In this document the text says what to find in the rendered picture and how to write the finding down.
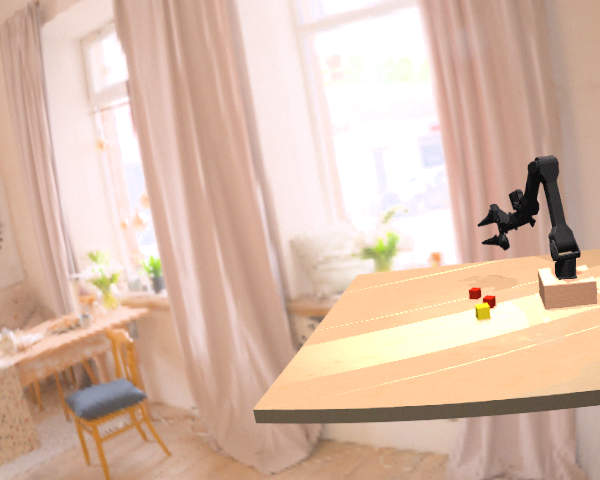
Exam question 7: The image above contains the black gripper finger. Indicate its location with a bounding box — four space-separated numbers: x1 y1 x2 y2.
477 209 495 227
482 234 502 248

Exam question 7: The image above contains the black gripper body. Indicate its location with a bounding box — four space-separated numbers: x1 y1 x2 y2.
490 204 519 250

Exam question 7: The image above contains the yellow cube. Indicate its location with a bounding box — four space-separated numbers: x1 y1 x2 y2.
475 303 491 320

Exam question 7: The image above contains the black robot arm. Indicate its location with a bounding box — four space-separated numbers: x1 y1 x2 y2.
493 155 581 280

